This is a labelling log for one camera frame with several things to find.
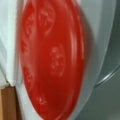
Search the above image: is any white divided round tray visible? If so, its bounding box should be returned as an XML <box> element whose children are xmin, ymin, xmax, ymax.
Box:
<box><xmin>0</xmin><ymin>0</ymin><xmax>117</xmax><ymax>120</ymax></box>

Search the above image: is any white paper plate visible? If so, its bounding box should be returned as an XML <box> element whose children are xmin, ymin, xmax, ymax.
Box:
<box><xmin>95</xmin><ymin>20</ymin><xmax>120</xmax><ymax>87</ymax></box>

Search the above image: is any red tomato piece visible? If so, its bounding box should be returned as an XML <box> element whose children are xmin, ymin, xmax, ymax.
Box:
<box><xmin>20</xmin><ymin>0</ymin><xmax>86</xmax><ymax>120</ymax></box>

